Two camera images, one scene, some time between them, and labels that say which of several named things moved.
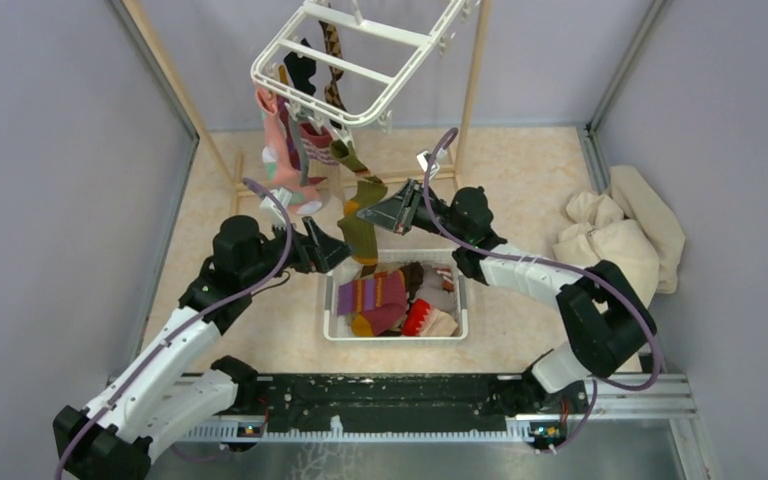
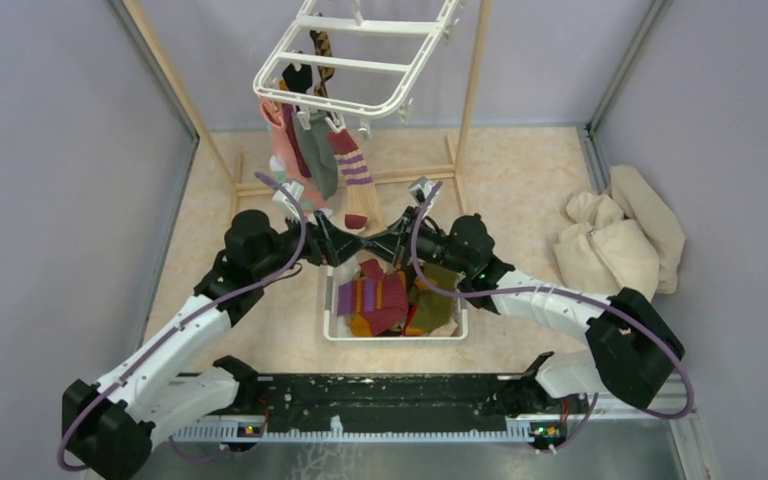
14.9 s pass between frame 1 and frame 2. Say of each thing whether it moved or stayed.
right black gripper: moved
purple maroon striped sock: stayed
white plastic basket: stayed
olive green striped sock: moved
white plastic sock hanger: moved
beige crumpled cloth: stayed
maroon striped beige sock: moved
